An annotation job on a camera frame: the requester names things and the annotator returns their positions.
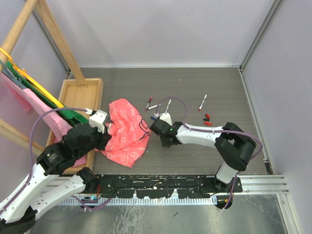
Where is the aluminium corner profile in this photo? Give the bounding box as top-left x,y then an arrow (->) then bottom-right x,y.
32,8 -> 73,79
238,0 -> 286,72

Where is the yellow hanger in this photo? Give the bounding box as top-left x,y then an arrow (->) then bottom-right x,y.
0,48 -> 64,108

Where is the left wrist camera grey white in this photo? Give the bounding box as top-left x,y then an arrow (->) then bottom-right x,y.
89,110 -> 108,133

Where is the aluminium corner profile left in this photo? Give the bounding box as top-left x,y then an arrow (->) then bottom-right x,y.
32,8 -> 73,79

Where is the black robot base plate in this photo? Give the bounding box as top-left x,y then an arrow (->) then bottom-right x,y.
82,175 -> 231,199

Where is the wooden clothes rack frame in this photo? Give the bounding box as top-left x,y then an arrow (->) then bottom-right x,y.
0,0 -> 87,155

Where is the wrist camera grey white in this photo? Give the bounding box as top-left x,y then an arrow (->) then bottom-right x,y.
159,113 -> 172,126
89,110 -> 108,133

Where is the wooden rack base tray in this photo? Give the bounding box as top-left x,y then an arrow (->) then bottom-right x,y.
46,78 -> 103,175

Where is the aluminium corner profile right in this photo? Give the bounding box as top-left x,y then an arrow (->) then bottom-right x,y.
238,0 -> 286,72

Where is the slotted cable duct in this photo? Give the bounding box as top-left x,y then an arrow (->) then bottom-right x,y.
58,196 -> 217,206

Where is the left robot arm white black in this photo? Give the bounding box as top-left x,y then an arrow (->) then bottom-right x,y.
0,123 -> 111,234

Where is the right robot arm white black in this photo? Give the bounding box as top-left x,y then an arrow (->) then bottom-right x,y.
150,117 -> 256,192

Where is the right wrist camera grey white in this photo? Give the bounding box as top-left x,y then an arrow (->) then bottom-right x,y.
159,113 -> 172,126

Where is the aluminium rail front edge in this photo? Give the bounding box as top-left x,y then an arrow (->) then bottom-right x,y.
239,175 -> 289,195

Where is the pink garment on hanger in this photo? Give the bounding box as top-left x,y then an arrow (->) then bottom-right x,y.
0,73 -> 88,169

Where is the dark red capped pen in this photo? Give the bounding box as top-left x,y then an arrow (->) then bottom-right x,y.
145,96 -> 153,112

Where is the grey-blue hanger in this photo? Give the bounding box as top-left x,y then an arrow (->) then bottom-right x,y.
0,60 -> 26,89

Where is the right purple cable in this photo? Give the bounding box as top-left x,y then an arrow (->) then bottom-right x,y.
155,97 -> 264,212

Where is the white pen brown cap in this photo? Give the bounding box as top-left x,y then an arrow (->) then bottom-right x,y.
165,99 -> 172,113

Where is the green garment on hanger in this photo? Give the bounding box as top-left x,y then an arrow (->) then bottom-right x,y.
6,61 -> 88,126

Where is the coral patterned cloth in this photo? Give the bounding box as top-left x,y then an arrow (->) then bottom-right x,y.
101,98 -> 151,168

